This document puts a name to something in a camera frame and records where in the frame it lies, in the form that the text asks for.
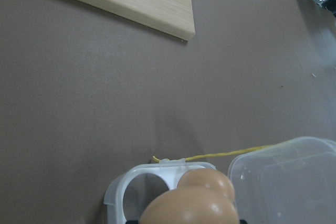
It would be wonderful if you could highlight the brown egg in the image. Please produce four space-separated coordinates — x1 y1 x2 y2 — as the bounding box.
139 186 240 223
177 168 235 202

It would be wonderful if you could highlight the clear plastic egg box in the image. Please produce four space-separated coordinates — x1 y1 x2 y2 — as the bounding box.
103 136 335 223

